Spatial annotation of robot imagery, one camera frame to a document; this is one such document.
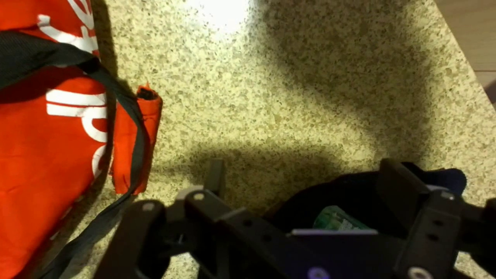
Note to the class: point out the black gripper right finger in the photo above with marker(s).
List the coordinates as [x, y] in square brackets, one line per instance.
[439, 233]

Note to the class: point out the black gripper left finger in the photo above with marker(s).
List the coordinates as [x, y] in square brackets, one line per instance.
[206, 233]

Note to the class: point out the green bottle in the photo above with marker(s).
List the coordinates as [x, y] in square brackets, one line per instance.
[338, 219]

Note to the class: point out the red duffel bag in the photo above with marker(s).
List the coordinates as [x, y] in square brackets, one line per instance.
[47, 156]

